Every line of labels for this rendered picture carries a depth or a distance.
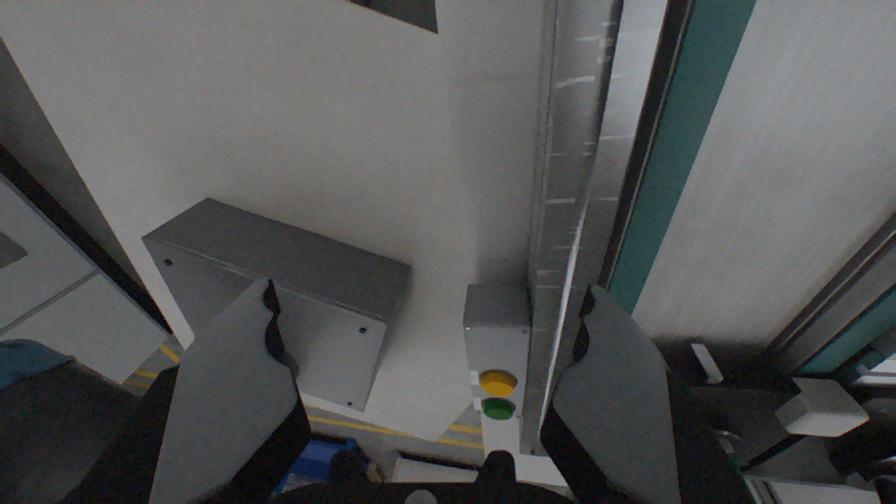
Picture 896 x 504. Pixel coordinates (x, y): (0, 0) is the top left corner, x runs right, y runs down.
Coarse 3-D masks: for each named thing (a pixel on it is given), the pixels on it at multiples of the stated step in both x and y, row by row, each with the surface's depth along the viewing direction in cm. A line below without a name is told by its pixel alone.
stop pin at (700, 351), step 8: (696, 344) 30; (688, 352) 31; (696, 352) 29; (704, 352) 29; (696, 360) 29; (704, 360) 29; (712, 360) 28; (704, 368) 28; (712, 368) 28; (704, 376) 28; (712, 376) 27; (720, 376) 27
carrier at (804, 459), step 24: (864, 408) 26; (888, 408) 25; (864, 432) 28; (888, 432) 28; (768, 456) 35; (792, 456) 34; (816, 456) 33; (840, 456) 31; (864, 456) 29; (888, 456) 28; (816, 480) 37; (840, 480) 36; (864, 480) 30
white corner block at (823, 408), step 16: (800, 384) 27; (816, 384) 26; (832, 384) 26; (800, 400) 26; (816, 400) 25; (832, 400) 25; (848, 400) 25; (784, 416) 27; (800, 416) 26; (816, 416) 25; (832, 416) 24; (848, 416) 24; (864, 416) 24; (800, 432) 27; (816, 432) 26; (832, 432) 26
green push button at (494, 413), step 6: (486, 402) 38; (492, 402) 37; (498, 402) 37; (504, 402) 37; (486, 408) 38; (492, 408) 37; (498, 408) 37; (504, 408) 37; (510, 408) 37; (486, 414) 38; (492, 414) 38; (498, 414) 38; (504, 414) 38; (510, 414) 37
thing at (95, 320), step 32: (96, 288) 192; (128, 288) 213; (32, 320) 163; (64, 320) 177; (96, 320) 193; (128, 320) 211; (160, 320) 236; (64, 352) 178; (96, 352) 193; (128, 352) 212
